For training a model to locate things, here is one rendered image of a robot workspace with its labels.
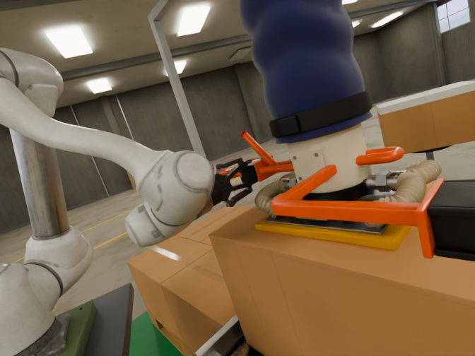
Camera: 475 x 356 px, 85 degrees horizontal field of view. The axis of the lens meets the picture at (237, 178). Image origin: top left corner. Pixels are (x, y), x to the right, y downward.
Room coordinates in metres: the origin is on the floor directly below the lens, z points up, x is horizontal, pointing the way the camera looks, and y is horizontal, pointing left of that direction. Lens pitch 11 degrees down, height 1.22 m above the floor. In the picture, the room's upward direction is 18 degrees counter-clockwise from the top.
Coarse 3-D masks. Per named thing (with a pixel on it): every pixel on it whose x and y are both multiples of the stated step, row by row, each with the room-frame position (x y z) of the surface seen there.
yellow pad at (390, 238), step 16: (256, 224) 0.65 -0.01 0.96; (272, 224) 0.61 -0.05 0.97; (288, 224) 0.58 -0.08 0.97; (304, 224) 0.55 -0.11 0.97; (320, 224) 0.52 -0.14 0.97; (336, 224) 0.50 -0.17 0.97; (352, 224) 0.48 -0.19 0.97; (384, 224) 0.44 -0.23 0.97; (336, 240) 0.47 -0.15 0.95; (352, 240) 0.44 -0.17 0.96; (368, 240) 0.42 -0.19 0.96; (384, 240) 0.40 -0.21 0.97; (400, 240) 0.40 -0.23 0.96
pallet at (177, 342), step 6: (150, 312) 1.71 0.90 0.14; (156, 318) 1.62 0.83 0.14; (156, 324) 1.68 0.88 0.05; (162, 324) 1.55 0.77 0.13; (162, 330) 1.64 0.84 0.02; (168, 330) 1.47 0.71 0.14; (168, 336) 1.56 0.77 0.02; (174, 336) 1.54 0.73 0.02; (174, 342) 1.49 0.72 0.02; (180, 342) 1.34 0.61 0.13; (180, 348) 1.42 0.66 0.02; (186, 348) 1.30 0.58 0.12; (186, 354) 1.33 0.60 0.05; (192, 354) 1.24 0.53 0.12
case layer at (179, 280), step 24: (216, 216) 2.14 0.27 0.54; (168, 240) 1.93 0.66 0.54; (192, 240) 1.78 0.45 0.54; (144, 264) 1.62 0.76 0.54; (168, 264) 1.51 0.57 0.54; (192, 264) 1.41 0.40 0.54; (216, 264) 1.32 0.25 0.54; (144, 288) 1.61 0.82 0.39; (168, 288) 1.23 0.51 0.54; (192, 288) 1.16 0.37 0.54; (216, 288) 1.09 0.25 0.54; (168, 312) 1.35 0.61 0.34; (192, 312) 1.05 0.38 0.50; (216, 312) 0.93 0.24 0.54; (192, 336) 1.15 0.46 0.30
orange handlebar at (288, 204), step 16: (288, 160) 0.73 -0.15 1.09; (368, 160) 0.51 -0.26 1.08; (384, 160) 0.49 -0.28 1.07; (320, 176) 0.49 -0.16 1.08; (288, 192) 0.44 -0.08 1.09; (304, 192) 0.45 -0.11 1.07; (272, 208) 0.41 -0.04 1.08; (288, 208) 0.38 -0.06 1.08; (304, 208) 0.36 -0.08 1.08; (320, 208) 0.34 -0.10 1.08; (336, 208) 0.32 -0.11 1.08; (352, 208) 0.30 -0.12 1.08; (368, 208) 0.29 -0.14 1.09; (384, 208) 0.27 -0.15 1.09; (400, 208) 0.26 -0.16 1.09; (400, 224) 0.26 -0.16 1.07; (416, 224) 0.25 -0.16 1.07
